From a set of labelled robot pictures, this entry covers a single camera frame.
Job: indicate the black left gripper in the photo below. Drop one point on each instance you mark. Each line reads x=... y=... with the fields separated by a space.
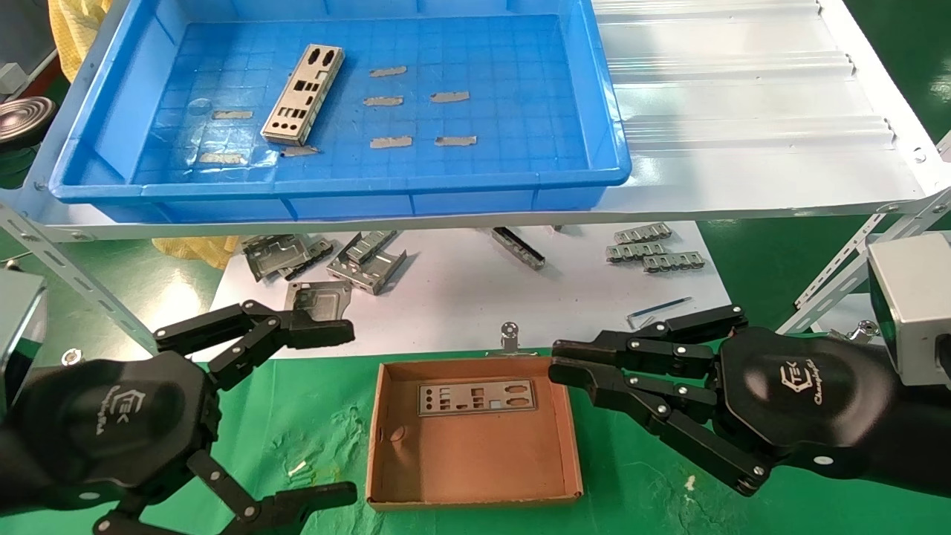
x=111 y=423

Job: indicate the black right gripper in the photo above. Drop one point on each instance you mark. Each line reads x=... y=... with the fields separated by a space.
x=802 y=401

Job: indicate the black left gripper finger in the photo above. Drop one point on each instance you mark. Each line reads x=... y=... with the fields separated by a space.
x=319 y=333

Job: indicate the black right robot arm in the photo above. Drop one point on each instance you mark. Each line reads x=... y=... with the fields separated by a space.
x=925 y=438

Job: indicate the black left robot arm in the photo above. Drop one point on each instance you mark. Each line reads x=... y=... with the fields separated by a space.
x=9 y=483

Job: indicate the brown open cardboard box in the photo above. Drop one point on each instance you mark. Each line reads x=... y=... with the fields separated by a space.
x=475 y=461

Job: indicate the blue plastic tray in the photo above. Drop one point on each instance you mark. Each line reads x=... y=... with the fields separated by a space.
x=505 y=74

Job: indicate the small grey box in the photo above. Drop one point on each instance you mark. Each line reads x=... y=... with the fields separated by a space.
x=9 y=78

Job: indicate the small white scrap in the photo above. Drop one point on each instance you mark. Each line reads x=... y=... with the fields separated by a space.
x=297 y=468

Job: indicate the silver cloth clamp clip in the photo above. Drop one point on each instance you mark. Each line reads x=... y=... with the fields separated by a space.
x=70 y=358
x=510 y=338
x=864 y=329

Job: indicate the small notched metal strip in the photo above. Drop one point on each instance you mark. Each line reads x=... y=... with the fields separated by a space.
x=643 y=235
x=635 y=251
x=674 y=261

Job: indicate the yellow cloth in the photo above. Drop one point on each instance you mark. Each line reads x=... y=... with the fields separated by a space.
x=200 y=251
x=74 y=30

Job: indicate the white flat board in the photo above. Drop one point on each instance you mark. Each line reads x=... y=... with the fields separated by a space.
x=461 y=297

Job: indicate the long grey metal bar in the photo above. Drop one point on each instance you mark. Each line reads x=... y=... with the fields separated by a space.
x=520 y=249

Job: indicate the white perforated rack brace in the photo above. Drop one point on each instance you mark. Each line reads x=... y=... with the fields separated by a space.
x=67 y=271
x=839 y=271

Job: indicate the white metal rack shelf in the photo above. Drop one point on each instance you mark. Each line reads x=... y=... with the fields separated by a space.
x=743 y=111

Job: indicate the round black silver disc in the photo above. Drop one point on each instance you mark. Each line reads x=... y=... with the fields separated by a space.
x=22 y=122

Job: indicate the grey stamped metal bracket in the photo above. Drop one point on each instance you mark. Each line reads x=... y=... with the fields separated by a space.
x=278 y=256
x=319 y=301
x=364 y=271

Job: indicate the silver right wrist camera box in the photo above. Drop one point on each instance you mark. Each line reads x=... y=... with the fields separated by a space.
x=910 y=308

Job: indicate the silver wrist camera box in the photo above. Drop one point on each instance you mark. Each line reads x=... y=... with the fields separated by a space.
x=18 y=327
x=910 y=308

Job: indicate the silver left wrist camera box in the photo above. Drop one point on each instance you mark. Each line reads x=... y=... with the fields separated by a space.
x=18 y=327

